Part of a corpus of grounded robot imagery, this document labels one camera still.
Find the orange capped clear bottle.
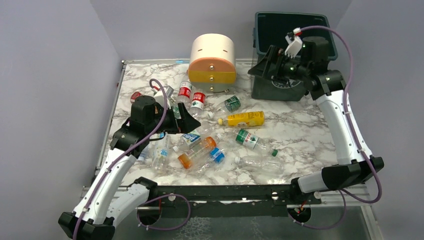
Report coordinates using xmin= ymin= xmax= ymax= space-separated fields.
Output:
xmin=177 ymin=136 xmax=217 ymax=170

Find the clear bottle green white label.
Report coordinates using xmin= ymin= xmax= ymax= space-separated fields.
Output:
xmin=230 ymin=128 xmax=278 ymax=157

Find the clear unlabelled bottle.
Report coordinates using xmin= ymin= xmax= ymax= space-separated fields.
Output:
xmin=233 ymin=156 xmax=284 ymax=175

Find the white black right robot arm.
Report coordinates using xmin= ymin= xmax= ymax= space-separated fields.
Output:
xmin=248 ymin=36 xmax=384 ymax=194

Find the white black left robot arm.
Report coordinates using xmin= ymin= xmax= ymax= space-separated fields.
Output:
xmin=58 ymin=95 xmax=201 ymax=240

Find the dark green plastic bin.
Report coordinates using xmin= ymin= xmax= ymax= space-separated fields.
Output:
xmin=251 ymin=11 xmax=338 ymax=102

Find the green tinted water bottle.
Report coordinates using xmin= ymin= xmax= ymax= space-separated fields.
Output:
xmin=171 ymin=103 xmax=181 ymax=119

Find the clear bottle red label right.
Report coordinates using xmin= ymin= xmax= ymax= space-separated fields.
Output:
xmin=188 ymin=88 xmax=206 ymax=119

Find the clear bottle red label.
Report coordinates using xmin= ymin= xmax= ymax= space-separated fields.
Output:
xmin=176 ymin=80 xmax=193 ymax=105
xmin=188 ymin=88 xmax=206 ymax=119

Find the clear bottle red label left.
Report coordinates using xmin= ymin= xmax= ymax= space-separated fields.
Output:
xmin=176 ymin=80 xmax=193 ymax=105

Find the crushed clear bottle pink label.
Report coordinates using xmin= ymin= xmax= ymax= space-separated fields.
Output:
xmin=137 ymin=145 xmax=152 ymax=164

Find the red label amber tea bottle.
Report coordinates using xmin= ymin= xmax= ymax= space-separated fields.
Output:
xmin=130 ymin=91 xmax=143 ymax=104

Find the clear bottle dark green label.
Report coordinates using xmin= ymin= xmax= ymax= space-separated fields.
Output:
xmin=206 ymin=95 xmax=241 ymax=120

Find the yellow juice bottle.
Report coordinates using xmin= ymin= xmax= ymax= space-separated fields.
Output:
xmin=218 ymin=111 xmax=265 ymax=127

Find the cream orange yellow drawer unit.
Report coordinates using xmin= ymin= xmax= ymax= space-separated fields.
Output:
xmin=187 ymin=33 xmax=237 ymax=93

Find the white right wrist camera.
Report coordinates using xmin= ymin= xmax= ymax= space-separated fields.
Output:
xmin=284 ymin=27 xmax=303 ymax=59

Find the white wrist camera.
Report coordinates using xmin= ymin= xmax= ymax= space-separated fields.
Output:
xmin=152 ymin=86 xmax=174 ymax=109
xmin=284 ymin=27 xmax=303 ymax=59

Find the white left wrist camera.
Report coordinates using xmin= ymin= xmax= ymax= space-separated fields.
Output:
xmin=152 ymin=86 xmax=174 ymax=109

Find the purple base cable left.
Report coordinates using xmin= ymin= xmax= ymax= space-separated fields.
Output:
xmin=136 ymin=193 xmax=192 ymax=232

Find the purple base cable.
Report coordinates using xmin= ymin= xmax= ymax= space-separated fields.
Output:
xmin=286 ymin=190 xmax=347 ymax=231
xmin=136 ymin=193 xmax=192 ymax=232

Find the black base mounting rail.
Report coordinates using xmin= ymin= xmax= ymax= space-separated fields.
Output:
xmin=136 ymin=184 xmax=322 ymax=220

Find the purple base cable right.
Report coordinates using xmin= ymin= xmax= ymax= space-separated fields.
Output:
xmin=286 ymin=190 xmax=347 ymax=231

